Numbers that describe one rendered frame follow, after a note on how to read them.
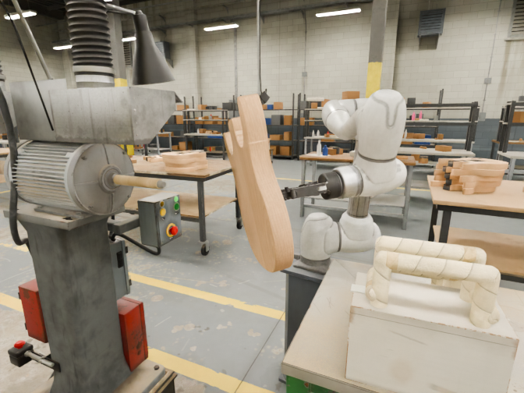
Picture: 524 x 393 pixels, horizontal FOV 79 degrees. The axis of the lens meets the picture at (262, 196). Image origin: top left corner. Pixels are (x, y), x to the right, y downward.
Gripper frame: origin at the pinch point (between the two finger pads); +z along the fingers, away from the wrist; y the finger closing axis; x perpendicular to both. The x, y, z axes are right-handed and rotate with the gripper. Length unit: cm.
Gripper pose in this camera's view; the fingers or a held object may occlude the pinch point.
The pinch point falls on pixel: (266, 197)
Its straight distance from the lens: 83.5
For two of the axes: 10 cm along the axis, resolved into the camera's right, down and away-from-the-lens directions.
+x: -1.8, -9.8, -0.4
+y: -2.4, 0.1, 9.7
